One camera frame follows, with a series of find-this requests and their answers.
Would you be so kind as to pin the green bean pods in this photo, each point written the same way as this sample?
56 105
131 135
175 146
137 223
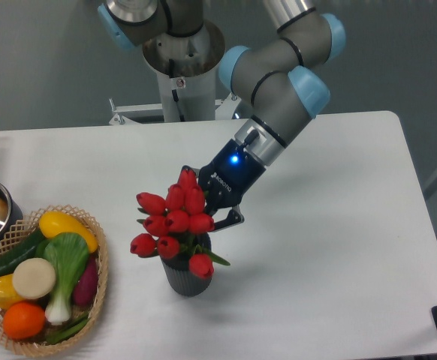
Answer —
69 331

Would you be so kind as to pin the beige round bun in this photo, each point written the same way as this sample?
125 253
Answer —
34 278

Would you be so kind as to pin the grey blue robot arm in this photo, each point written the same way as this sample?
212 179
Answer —
277 81

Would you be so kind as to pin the purple sweet potato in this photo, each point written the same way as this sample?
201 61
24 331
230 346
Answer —
86 288

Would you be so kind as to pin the yellow squash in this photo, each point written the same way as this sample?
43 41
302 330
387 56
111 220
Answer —
53 223

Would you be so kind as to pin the yellow bell pepper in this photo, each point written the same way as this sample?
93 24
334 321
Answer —
8 294

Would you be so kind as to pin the dark grey ribbed vase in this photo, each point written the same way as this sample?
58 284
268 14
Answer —
190 272

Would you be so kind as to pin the green cucumber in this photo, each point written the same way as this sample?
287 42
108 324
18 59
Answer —
24 250

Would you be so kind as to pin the white metal base frame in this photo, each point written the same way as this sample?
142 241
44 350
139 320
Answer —
136 110

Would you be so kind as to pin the green bok choy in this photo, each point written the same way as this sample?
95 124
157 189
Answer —
68 253

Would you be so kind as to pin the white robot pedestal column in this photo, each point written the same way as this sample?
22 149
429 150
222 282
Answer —
188 63

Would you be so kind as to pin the red tulip bouquet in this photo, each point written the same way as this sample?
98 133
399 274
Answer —
172 222

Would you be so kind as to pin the woven wicker basket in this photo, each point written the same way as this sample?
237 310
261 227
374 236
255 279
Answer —
36 346

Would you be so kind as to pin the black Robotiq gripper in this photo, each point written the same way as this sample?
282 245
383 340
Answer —
226 178

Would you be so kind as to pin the orange fruit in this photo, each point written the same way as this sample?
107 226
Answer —
23 320

